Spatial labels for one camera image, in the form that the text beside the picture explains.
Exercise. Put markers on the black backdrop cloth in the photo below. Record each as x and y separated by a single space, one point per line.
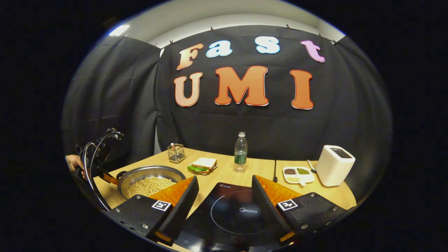
280 133

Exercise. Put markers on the heap of yellow soybeans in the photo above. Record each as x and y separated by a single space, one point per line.
150 185

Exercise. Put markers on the white divided dish with beans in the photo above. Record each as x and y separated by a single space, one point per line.
297 180

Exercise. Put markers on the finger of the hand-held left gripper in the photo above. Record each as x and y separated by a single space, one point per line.
110 179

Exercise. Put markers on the white box appliance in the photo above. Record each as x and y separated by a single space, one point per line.
332 168

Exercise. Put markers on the black induction cooktop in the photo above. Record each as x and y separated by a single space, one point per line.
227 217

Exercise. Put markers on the sandwich with lettuce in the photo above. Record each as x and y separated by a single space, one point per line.
203 163

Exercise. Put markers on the clear plastic water bottle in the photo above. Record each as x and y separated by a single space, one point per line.
240 157

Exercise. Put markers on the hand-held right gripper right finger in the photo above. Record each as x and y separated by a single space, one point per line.
267 210

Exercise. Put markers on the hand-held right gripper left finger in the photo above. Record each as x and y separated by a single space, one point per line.
183 206

